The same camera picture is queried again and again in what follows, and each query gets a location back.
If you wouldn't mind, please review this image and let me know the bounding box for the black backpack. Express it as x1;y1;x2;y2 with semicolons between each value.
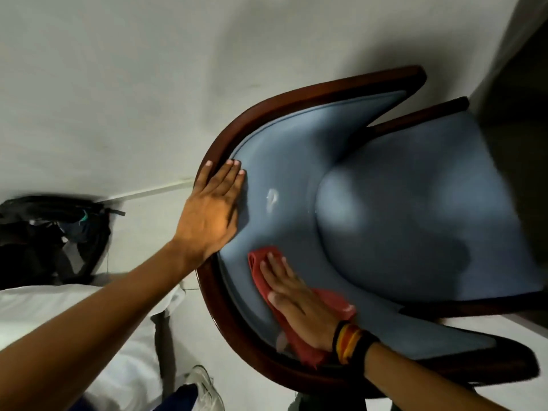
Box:
0;195;126;290

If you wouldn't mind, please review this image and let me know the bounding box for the white bed sheet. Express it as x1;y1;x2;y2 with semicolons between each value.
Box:
0;283;186;411

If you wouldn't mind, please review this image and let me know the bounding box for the person's left forearm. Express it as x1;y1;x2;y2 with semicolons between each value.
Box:
0;239;200;411

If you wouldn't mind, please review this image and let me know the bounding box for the person's left hand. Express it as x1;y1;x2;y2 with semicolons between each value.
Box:
171;159;247;271

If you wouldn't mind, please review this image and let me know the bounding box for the red cleaning cloth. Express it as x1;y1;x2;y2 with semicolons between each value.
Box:
247;247;358;370

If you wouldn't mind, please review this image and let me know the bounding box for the yellow red striped wristband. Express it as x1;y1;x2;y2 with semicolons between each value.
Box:
337;323;364;366

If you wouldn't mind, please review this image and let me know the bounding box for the person's right hand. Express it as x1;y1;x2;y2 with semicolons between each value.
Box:
259;252;344;354

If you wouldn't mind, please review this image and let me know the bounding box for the white sneaker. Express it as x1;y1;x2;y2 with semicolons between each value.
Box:
181;365;226;411

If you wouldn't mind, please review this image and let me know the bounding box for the person's right forearm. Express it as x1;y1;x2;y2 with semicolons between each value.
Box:
363;341;506;411

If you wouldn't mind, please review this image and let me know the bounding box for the blue upholstered wooden armchair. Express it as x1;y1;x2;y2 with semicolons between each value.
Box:
194;65;548;400

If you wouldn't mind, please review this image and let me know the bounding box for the blue trouser leg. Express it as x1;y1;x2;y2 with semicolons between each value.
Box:
155;383;200;411

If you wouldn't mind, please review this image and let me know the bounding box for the wide black wristband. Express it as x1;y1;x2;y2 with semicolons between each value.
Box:
350;329;382;383

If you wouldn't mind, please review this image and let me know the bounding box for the dark wooden furniture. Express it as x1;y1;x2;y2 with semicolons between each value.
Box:
469;0;548;176

